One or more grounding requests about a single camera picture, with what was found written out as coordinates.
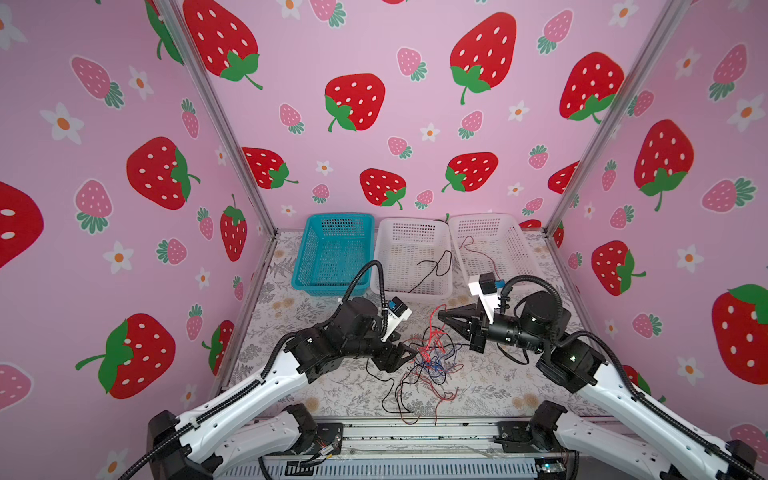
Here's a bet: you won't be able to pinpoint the red blue black cables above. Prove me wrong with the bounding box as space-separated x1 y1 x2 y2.
364 305 475 426

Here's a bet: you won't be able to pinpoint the thin red cable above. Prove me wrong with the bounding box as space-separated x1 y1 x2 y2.
458 235 502 283

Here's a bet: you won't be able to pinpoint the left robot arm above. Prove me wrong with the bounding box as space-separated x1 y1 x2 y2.
121 282 417 479

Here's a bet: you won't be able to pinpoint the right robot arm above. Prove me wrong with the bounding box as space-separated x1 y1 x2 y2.
437 273 760 479

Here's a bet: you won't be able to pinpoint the floral table mat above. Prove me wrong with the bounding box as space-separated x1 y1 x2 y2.
225 232 606 424

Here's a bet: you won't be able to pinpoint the white right plastic basket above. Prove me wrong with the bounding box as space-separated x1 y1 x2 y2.
448 213 544 294

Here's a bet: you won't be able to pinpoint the white plastic basket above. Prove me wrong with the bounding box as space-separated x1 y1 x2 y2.
448 213 544 294
370 218 453 304

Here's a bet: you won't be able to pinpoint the white middle plastic basket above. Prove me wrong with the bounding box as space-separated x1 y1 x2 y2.
370 218 453 304

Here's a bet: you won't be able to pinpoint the teal plastic basket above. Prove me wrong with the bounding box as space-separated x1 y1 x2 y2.
292 213 375 297

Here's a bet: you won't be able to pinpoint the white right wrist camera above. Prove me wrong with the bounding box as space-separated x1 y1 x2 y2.
468 272 500 325

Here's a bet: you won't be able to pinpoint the left aluminium corner post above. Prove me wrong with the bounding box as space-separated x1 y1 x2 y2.
156 1 276 237

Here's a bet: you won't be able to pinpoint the aluminium corner post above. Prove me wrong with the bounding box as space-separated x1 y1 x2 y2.
543 0 690 240
156 1 276 237

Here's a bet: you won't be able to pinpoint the right aluminium corner post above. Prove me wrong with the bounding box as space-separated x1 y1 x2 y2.
543 0 690 240

